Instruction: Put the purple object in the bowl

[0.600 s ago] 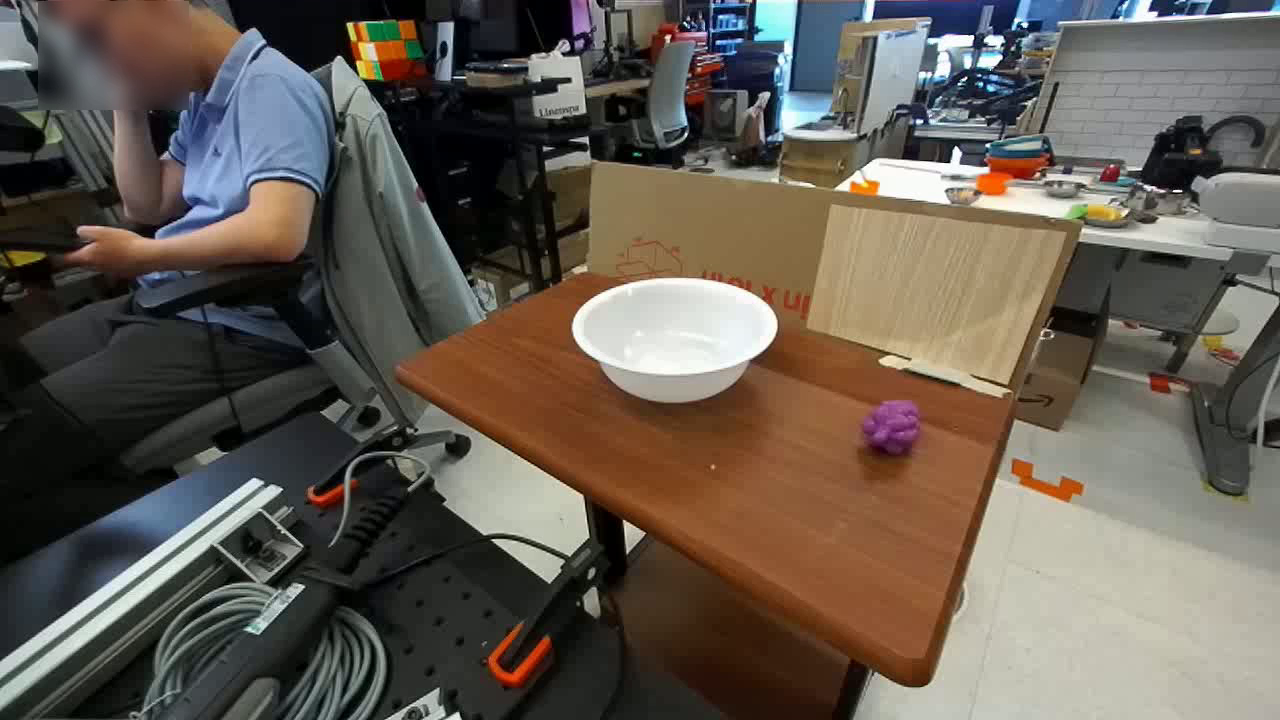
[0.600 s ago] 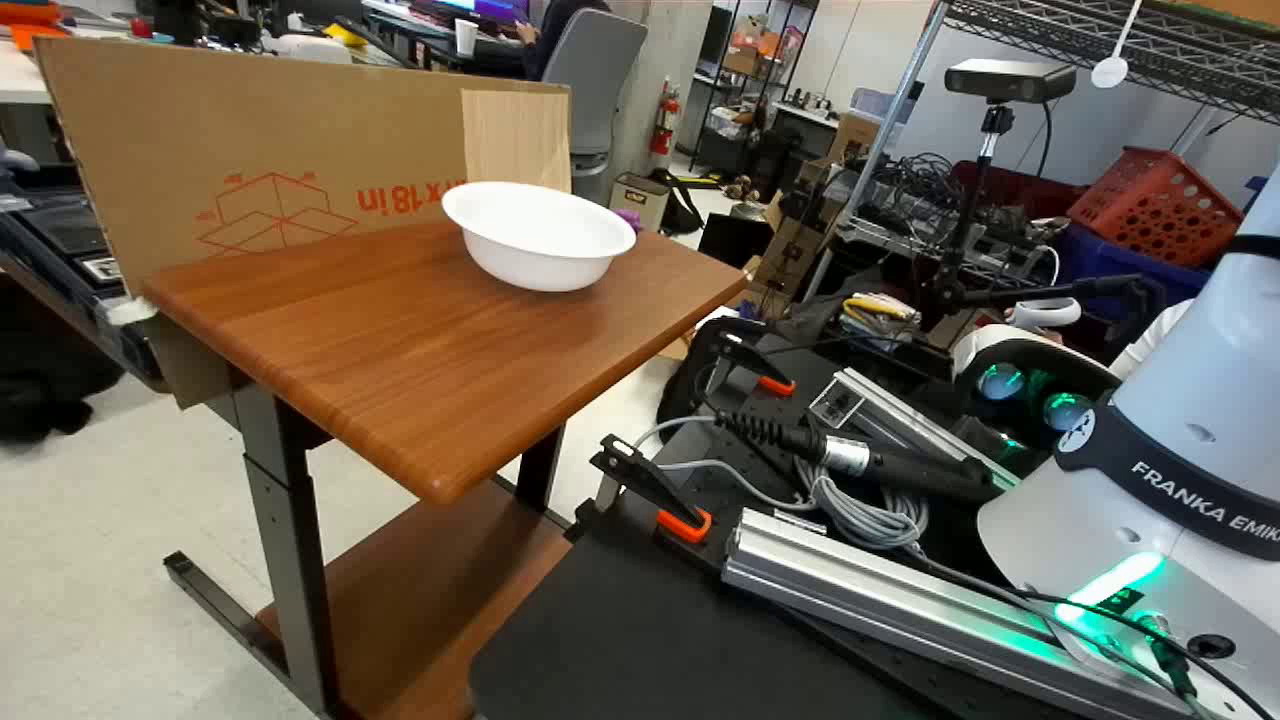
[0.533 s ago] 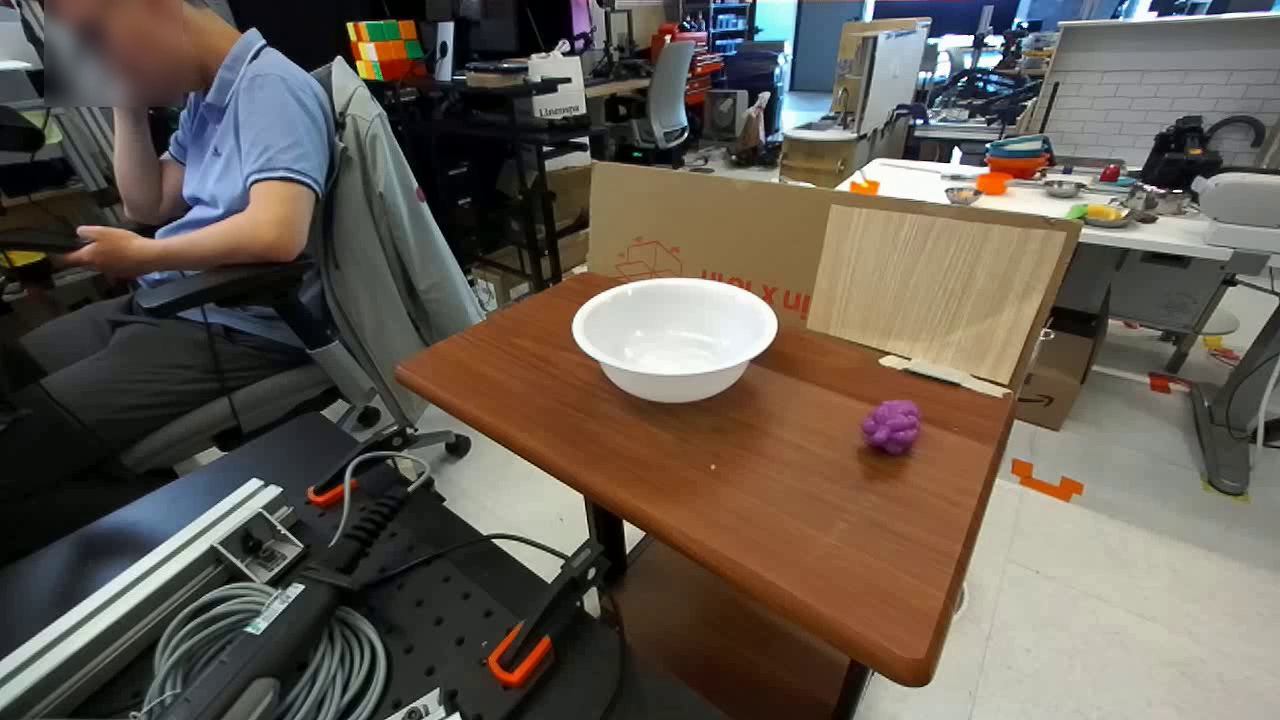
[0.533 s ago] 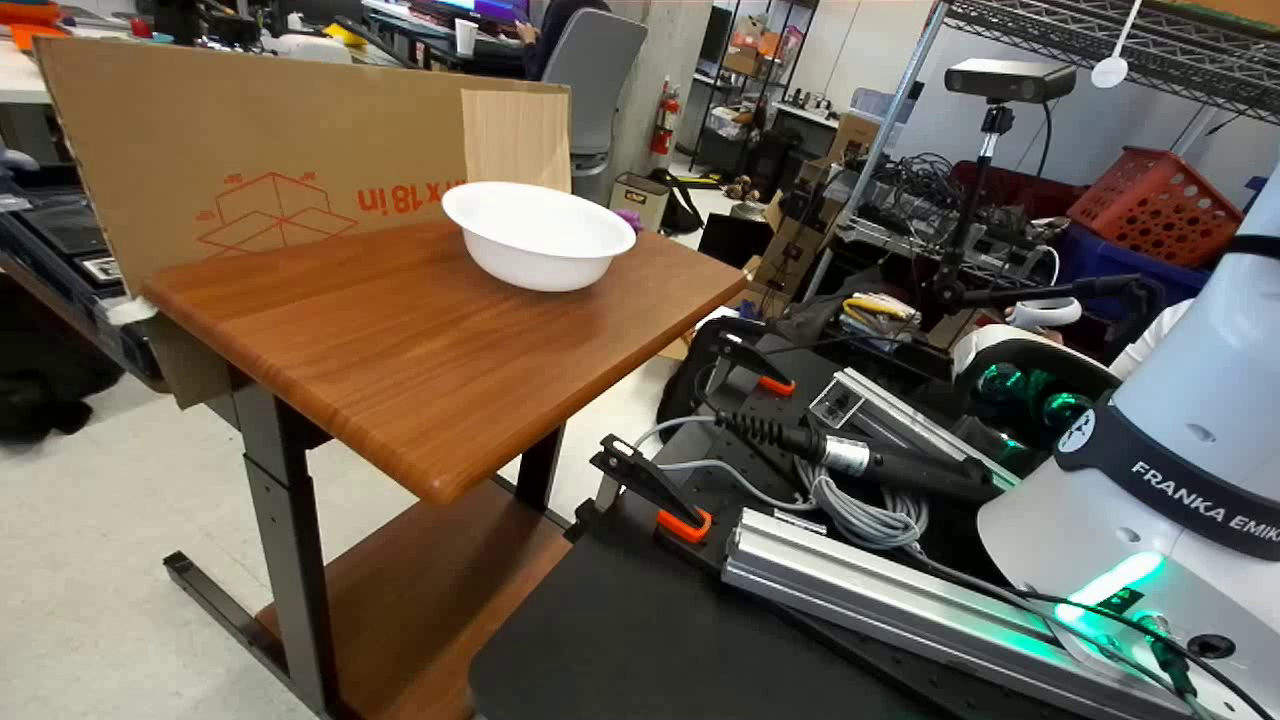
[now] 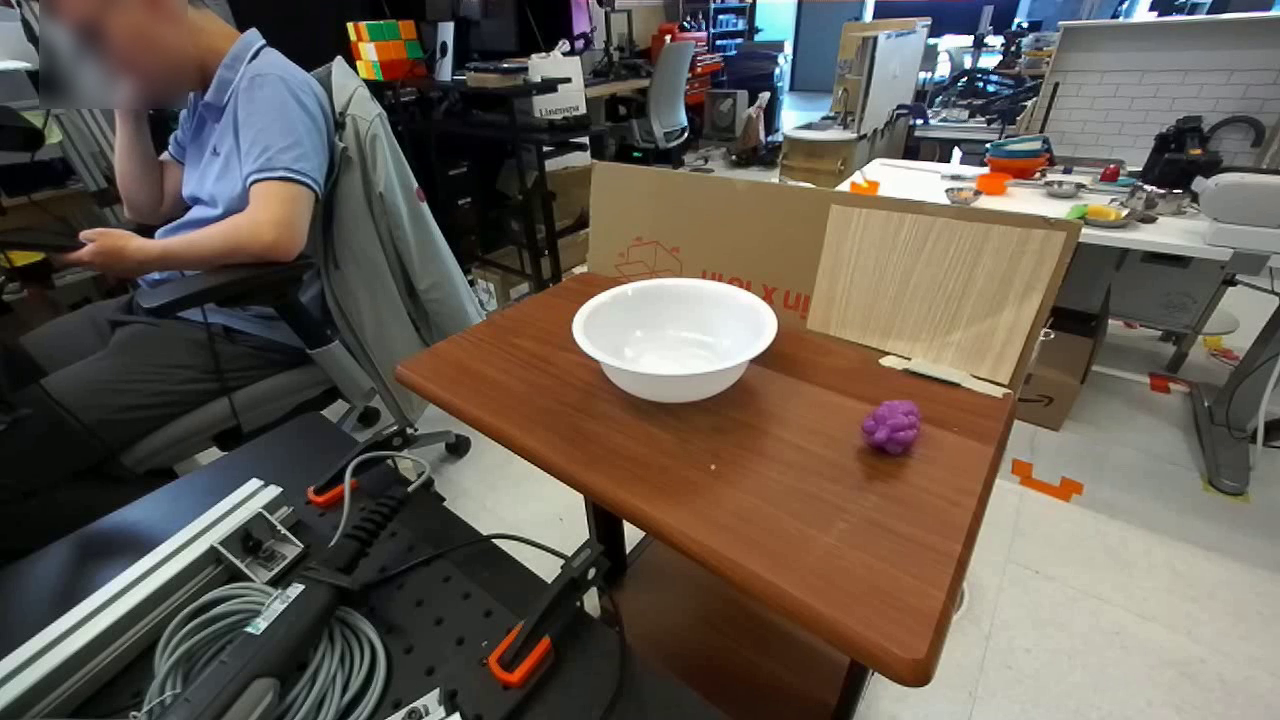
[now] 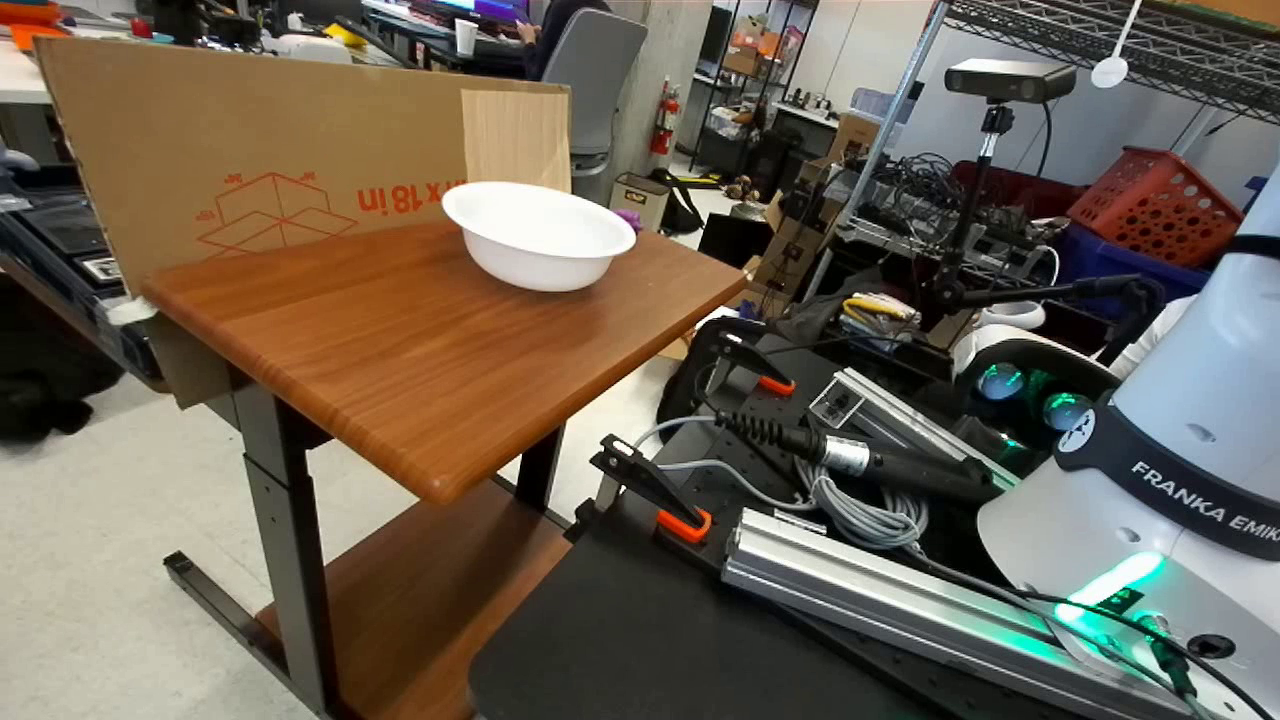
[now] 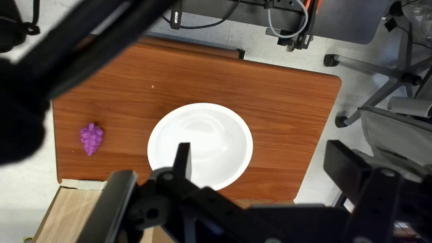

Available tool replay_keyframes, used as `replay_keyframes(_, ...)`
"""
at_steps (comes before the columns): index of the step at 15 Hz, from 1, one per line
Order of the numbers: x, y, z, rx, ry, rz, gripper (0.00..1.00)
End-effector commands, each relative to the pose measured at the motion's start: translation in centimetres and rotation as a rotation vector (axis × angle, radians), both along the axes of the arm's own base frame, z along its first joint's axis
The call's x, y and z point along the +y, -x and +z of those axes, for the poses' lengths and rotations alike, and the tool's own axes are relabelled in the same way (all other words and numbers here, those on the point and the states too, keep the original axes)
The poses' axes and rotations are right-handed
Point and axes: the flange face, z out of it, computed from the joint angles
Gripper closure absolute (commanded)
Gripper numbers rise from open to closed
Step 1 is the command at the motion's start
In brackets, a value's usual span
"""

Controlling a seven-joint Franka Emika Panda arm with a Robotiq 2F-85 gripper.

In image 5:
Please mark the grey jacket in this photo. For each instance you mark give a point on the grey jacket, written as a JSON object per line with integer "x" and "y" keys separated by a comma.
{"x": 385, "y": 252}

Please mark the black office chair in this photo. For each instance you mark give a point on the black office chair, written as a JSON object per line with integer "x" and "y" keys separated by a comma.
{"x": 227, "y": 405}

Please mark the brown cardboard box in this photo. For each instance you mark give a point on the brown cardboard box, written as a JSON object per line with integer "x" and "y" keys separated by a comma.
{"x": 694, "y": 224}

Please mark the aluminium profile rail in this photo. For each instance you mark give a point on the aluminium profile rail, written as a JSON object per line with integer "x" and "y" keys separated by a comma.
{"x": 123, "y": 587}

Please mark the white bowl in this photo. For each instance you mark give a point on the white bowl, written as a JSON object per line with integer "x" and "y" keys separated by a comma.
{"x": 675, "y": 340}

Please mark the white tape strip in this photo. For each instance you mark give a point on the white tape strip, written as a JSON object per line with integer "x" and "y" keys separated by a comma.
{"x": 943, "y": 372}

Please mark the black table leg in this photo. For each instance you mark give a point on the black table leg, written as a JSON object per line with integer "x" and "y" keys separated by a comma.
{"x": 607, "y": 542}

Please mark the white pegboard panel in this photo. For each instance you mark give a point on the white pegboard panel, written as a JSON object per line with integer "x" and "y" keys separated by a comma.
{"x": 1147, "y": 86}

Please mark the black device on desk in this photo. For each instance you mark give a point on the black device on desk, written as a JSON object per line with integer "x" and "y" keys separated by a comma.
{"x": 1182, "y": 153}

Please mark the colourful block stack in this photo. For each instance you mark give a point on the colourful block stack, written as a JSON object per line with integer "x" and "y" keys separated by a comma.
{"x": 385, "y": 50}

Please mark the white desk with grey leg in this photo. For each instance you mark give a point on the white desk with grey leg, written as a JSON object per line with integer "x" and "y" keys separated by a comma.
{"x": 1174, "y": 239}

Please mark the seated person in blue shirt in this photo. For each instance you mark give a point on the seated person in blue shirt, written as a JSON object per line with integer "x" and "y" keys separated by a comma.
{"x": 242, "y": 146}

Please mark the orange cup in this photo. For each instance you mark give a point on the orange cup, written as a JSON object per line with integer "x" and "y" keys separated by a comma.
{"x": 994, "y": 180}

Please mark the light wooden panel board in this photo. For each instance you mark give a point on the light wooden panel board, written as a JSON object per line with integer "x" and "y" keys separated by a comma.
{"x": 933, "y": 285}

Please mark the purple toy grape bunch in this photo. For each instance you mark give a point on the purple toy grape bunch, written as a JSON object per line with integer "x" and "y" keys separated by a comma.
{"x": 888, "y": 426}

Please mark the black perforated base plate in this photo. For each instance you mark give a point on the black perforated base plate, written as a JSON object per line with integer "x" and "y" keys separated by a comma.
{"x": 440, "y": 587}

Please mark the black shelf table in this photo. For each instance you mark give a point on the black shelf table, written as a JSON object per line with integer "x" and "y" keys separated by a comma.
{"x": 501, "y": 162}

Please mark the small cardboard box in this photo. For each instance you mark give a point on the small cardboard box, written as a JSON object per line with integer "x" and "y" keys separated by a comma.
{"x": 1056, "y": 381}

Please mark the orange floor tape marker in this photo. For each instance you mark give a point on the orange floor tape marker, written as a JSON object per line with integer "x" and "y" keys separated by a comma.
{"x": 1046, "y": 482}

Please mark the tall open cardboard box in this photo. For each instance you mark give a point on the tall open cardboard box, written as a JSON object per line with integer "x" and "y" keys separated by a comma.
{"x": 880, "y": 74}

